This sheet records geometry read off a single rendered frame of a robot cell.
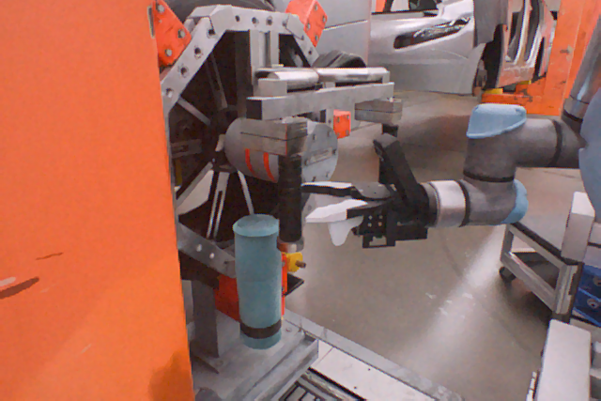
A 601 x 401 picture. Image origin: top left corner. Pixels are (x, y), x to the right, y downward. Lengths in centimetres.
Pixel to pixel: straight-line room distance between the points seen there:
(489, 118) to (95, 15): 51
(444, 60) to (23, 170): 311
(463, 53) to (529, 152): 270
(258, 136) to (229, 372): 76
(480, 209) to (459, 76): 273
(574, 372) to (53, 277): 42
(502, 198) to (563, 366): 29
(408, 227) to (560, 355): 27
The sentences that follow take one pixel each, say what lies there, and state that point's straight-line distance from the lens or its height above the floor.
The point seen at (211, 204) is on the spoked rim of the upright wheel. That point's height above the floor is 71.
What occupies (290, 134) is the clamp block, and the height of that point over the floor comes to 93.
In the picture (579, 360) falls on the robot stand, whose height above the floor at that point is 77.
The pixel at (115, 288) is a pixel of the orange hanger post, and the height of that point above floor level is 88.
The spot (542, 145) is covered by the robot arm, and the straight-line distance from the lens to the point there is 65.
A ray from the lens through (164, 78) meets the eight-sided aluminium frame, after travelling 66.
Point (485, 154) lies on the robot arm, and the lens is 63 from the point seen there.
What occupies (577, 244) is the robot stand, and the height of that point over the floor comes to 71.
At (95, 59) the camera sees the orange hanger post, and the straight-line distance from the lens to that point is 27.
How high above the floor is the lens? 103
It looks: 18 degrees down
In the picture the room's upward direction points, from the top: straight up
